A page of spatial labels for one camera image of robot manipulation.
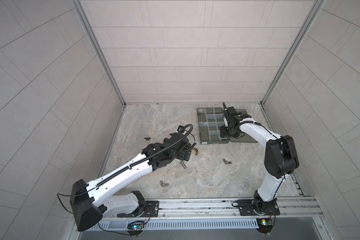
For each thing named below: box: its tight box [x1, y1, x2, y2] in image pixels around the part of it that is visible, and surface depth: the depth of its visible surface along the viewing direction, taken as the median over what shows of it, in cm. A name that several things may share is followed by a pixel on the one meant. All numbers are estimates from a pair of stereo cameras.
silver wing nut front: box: [159, 180, 169, 187], surface depth 80 cm
